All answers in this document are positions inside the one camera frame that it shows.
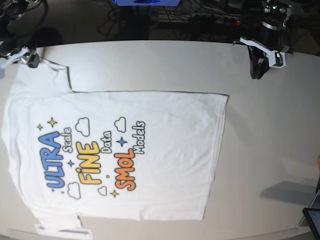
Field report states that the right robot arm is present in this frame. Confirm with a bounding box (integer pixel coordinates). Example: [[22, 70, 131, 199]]
[[0, 0, 49, 70]]

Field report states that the black power strip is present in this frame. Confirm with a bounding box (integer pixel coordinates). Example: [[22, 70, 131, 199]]
[[191, 13, 241, 26]]

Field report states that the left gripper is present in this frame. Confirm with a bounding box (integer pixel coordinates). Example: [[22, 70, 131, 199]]
[[247, 21, 284, 80]]

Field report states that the white printed T-shirt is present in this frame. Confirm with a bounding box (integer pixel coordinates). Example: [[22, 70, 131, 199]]
[[1, 61, 228, 231]]

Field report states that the white paper label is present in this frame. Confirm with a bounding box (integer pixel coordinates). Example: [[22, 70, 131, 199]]
[[35, 224, 93, 240]]

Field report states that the black tablet device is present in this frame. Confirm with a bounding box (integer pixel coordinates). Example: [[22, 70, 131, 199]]
[[302, 208, 320, 240]]

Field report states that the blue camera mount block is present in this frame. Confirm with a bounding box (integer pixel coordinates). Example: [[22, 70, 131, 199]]
[[112, 0, 180, 7]]

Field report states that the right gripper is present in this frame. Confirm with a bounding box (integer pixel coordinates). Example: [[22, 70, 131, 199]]
[[0, 44, 40, 68]]

